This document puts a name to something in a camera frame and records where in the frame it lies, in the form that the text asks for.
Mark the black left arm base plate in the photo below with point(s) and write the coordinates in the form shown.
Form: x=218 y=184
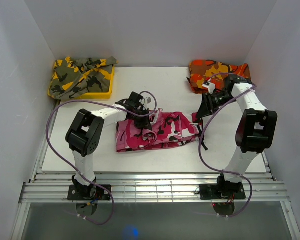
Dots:
x=87 y=193

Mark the pink camouflage trousers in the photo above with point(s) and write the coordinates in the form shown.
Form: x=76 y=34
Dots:
x=167 y=130

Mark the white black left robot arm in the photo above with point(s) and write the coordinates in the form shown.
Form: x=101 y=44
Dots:
x=85 y=132

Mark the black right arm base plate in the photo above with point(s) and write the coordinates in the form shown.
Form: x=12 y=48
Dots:
x=214 y=192

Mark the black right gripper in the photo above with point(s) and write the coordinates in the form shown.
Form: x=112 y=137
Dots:
x=207 y=107

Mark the green yellow camouflage trousers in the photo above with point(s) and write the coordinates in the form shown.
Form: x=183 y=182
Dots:
x=87 y=63

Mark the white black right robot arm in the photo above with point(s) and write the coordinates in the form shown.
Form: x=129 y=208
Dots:
x=254 y=134

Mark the aluminium rail frame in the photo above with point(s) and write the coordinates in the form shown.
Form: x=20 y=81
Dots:
x=149 y=187

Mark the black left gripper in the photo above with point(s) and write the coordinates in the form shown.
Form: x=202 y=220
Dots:
x=145 y=124

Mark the yellow plastic tray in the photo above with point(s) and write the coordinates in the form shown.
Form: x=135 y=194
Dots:
x=69 y=83

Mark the orange camouflage folded trousers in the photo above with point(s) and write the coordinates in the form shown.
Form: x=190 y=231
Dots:
x=201 y=71

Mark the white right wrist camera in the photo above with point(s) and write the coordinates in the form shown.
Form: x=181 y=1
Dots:
x=209 y=86

